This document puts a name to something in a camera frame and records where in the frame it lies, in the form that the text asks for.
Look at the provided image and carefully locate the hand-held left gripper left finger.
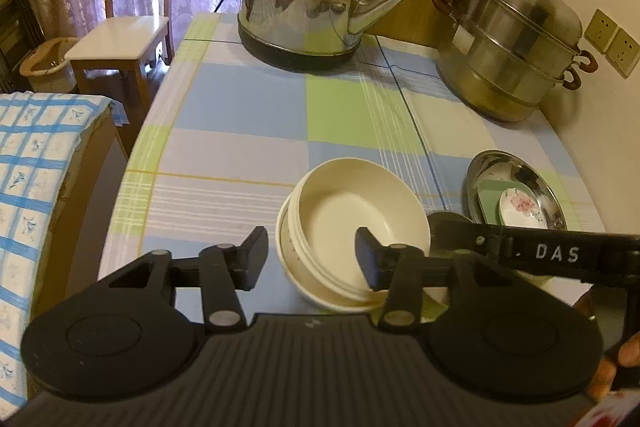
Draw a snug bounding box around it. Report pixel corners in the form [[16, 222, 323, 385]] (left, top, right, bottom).
[[107, 226, 271, 334]]

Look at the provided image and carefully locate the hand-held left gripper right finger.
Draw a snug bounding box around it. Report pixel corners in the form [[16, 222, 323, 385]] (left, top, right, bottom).
[[354, 226, 482, 332]]

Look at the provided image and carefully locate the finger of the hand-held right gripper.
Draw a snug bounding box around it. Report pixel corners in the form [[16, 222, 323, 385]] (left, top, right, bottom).
[[427, 210, 507, 259]]

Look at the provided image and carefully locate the green square plate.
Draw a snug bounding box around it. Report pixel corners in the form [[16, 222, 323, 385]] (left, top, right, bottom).
[[476, 179, 506, 225]]

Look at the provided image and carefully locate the cream plastic bowl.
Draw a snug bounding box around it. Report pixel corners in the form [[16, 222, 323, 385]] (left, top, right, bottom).
[[290, 158, 432, 308]]

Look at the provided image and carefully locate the small floral dish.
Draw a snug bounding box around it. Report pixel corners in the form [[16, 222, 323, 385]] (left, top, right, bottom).
[[497, 188, 548, 228]]

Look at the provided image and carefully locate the large stainless steel plate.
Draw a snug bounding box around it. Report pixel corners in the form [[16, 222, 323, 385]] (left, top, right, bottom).
[[466, 150, 567, 233]]

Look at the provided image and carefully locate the person's right hand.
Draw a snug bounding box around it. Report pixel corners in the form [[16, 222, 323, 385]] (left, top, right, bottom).
[[574, 287, 640, 402]]

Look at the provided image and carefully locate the checked tablecloth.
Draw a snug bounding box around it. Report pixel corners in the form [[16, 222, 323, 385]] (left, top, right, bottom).
[[97, 12, 608, 308]]

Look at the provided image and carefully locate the red and white cloth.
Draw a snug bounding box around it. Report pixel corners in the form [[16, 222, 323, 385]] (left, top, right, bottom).
[[570, 389, 640, 427]]

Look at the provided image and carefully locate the stainless steel steamer pot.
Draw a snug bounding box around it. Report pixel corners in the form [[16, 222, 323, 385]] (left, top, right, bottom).
[[430, 0, 599, 124]]

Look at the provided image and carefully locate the blue grid printed cloth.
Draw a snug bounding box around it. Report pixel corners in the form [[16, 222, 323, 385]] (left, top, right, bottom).
[[0, 92, 118, 413]]

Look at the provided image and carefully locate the white wooden chair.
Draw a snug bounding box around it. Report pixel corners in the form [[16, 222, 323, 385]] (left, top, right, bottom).
[[65, 0, 178, 108]]

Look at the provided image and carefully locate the beige plastic bucket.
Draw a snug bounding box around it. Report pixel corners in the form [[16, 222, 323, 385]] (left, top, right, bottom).
[[19, 37, 81, 95]]

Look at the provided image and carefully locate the beige wall socket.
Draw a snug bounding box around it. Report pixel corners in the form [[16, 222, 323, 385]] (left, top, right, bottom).
[[606, 28, 640, 80], [584, 9, 621, 52]]

